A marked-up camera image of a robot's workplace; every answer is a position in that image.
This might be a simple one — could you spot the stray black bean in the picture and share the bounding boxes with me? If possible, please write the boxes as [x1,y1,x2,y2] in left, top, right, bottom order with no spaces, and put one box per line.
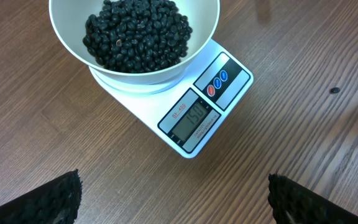
[329,87,341,94]

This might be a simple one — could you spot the black beans in bowl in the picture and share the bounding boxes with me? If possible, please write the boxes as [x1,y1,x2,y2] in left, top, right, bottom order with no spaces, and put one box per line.
[82,0,193,73]

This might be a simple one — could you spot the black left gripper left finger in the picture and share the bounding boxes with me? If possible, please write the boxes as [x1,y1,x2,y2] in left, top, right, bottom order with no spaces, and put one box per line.
[0,169,82,224]

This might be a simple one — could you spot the white bowl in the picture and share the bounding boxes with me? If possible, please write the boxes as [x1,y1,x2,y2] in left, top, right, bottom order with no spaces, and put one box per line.
[49,0,221,85]

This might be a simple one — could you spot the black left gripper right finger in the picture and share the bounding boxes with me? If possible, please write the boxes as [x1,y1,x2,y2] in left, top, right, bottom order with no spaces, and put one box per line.
[268,174,358,224]

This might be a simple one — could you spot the white digital kitchen scale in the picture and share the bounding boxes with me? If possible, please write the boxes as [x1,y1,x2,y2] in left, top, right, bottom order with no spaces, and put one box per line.
[91,40,254,159]

